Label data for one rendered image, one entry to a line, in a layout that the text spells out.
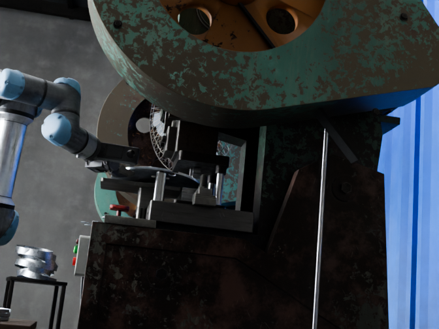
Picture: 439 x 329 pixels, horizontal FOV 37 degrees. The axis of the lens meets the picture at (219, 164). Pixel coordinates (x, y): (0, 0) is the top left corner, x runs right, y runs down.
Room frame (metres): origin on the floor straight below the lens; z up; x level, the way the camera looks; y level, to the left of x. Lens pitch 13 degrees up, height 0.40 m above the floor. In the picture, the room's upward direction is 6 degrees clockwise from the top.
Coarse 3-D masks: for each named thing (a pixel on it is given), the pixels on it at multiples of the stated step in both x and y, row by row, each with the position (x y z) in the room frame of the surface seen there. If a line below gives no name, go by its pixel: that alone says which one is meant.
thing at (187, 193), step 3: (183, 189) 1.95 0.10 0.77; (186, 189) 1.96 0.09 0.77; (189, 189) 1.96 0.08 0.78; (192, 189) 1.96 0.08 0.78; (195, 189) 1.96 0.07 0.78; (183, 192) 1.95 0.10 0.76; (186, 192) 1.96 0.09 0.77; (189, 192) 1.96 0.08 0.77; (192, 192) 1.96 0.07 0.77; (180, 195) 1.99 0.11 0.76; (183, 195) 1.96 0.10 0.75; (186, 195) 1.96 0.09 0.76; (189, 195) 1.96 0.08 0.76; (177, 198) 2.09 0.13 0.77; (180, 198) 1.98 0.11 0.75; (183, 198) 1.96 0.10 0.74; (186, 198) 1.96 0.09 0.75; (189, 198) 1.96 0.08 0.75
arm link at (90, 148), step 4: (88, 132) 1.70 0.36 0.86; (92, 136) 1.71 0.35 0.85; (88, 140) 1.69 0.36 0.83; (92, 140) 1.70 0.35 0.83; (96, 140) 1.72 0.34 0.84; (88, 144) 1.69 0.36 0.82; (92, 144) 1.71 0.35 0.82; (96, 144) 1.72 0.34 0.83; (84, 148) 1.69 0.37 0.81; (88, 148) 1.70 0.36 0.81; (92, 148) 1.71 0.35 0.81; (80, 152) 1.70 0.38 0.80; (84, 152) 1.70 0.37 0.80; (88, 152) 1.71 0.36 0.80; (92, 152) 1.72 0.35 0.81; (76, 156) 1.71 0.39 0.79; (80, 156) 1.72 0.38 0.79; (84, 156) 1.72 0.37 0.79; (88, 156) 1.72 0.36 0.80
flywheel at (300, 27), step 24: (168, 0) 1.62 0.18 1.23; (192, 0) 1.63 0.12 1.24; (216, 0) 1.64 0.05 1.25; (240, 0) 1.62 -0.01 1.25; (264, 0) 1.66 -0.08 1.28; (288, 0) 1.67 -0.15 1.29; (312, 0) 1.68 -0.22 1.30; (216, 24) 1.64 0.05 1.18; (240, 24) 1.65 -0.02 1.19; (264, 24) 1.66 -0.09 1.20; (240, 48) 1.65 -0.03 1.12; (264, 48) 1.66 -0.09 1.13
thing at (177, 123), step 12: (168, 132) 1.97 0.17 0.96; (180, 132) 1.95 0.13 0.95; (192, 132) 1.96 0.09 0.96; (204, 132) 1.96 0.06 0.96; (216, 132) 1.97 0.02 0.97; (168, 144) 1.97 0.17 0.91; (180, 144) 1.95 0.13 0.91; (192, 144) 1.96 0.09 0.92; (204, 144) 1.96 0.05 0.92; (216, 144) 1.97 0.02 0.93; (168, 156) 2.05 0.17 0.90
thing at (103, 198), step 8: (104, 176) 4.98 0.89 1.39; (96, 184) 4.97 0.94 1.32; (96, 192) 4.97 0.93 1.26; (104, 192) 4.98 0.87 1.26; (112, 192) 4.99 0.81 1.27; (96, 200) 4.97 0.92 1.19; (104, 200) 4.98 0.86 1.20; (112, 200) 5.00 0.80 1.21; (120, 200) 5.08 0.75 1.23; (128, 200) 5.09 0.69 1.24; (104, 208) 4.98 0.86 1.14; (104, 216) 4.99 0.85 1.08; (128, 216) 5.02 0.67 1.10
